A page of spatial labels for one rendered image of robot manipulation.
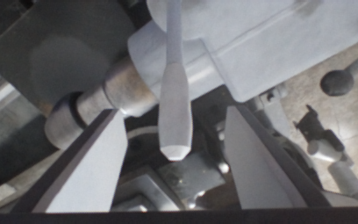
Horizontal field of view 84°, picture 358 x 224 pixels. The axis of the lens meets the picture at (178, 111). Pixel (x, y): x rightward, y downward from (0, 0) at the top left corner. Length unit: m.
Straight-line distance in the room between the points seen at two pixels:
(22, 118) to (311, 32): 0.90
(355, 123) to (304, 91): 0.58
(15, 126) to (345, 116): 2.12
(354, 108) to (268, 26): 1.88
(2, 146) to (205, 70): 0.95
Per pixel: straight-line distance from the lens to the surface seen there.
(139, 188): 0.46
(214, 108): 0.53
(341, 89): 0.31
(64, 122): 0.30
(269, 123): 1.55
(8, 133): 1.01
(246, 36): 0.20
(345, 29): 0.25
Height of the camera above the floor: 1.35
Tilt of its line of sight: 61 degrees down
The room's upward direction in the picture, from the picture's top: 179 degrees clockwise
